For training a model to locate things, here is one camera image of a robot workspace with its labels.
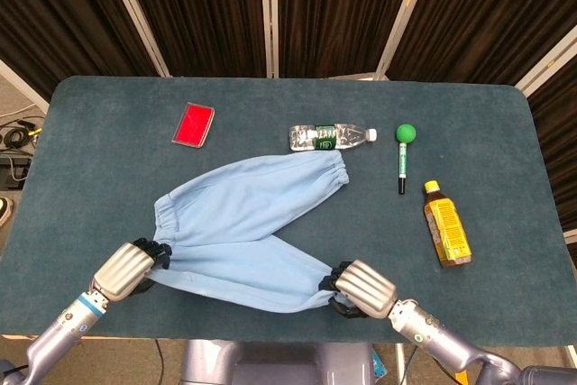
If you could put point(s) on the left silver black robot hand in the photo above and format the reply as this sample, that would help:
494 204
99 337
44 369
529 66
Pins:
121 270

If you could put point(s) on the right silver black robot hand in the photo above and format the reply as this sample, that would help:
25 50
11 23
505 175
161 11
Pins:
367 288

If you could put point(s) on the light blue pants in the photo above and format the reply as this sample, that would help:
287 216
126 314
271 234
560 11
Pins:
239 231

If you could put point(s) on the left lavender robot arm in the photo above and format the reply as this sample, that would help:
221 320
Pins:
58 331

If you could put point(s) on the yellow label tea bottle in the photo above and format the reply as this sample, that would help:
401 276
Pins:
446 227

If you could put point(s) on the lavender robot torso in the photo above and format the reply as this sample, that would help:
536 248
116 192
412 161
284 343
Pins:
279 364

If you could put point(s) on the green marker pen black cap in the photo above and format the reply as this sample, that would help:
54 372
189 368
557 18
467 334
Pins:
402 164

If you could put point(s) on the white black shoe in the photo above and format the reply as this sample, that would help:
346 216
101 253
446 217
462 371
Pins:
4 211

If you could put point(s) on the black power strip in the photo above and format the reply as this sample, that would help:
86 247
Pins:
13 173

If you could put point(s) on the clear water bottle green label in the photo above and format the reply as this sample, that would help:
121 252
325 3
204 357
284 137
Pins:
329 137

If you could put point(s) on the green ball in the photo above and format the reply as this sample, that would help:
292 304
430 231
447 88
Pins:
406 133

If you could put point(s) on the red flat plastic box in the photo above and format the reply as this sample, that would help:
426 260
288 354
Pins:
194 125

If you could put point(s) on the teal table cover cloth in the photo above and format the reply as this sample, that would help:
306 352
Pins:
288 101

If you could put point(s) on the dark pleated screen panel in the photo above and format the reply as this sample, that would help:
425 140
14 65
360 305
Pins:
342 11
198 11
487 15
58 20

